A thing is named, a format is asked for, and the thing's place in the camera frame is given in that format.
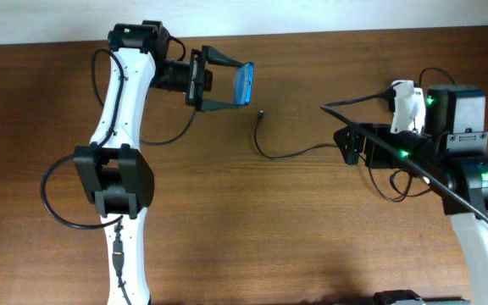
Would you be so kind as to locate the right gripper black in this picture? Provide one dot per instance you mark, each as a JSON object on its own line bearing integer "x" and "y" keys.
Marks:
{"x": 357, "y": 136}

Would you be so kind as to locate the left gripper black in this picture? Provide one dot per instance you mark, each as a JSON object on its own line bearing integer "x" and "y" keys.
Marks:
{"x": 196, "y": 74}

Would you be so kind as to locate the blue screen Samsung smartphone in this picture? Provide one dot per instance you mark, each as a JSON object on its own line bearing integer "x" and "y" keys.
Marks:
{"x": 243, "y": 80}

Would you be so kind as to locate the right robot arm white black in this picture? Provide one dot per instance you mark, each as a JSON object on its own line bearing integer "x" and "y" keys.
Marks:
{"x": 437, "y": 135}

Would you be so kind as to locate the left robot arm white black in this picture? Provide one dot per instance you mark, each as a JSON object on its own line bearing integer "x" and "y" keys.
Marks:
{"x": 115, "y": 176}

